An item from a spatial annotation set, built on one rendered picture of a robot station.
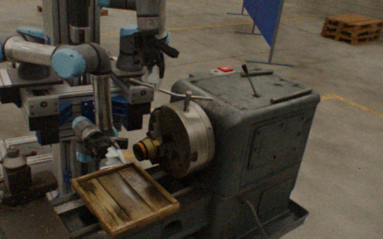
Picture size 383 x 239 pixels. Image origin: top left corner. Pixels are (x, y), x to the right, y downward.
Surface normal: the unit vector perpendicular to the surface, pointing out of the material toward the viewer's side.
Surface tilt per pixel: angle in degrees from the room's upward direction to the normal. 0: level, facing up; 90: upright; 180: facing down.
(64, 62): 89
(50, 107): 90
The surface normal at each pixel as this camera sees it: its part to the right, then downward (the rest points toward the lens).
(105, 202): 0.11, -0.89
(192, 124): 0.47, -0.42
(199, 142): 0.60, 0.03
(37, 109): 0.49, 0.43
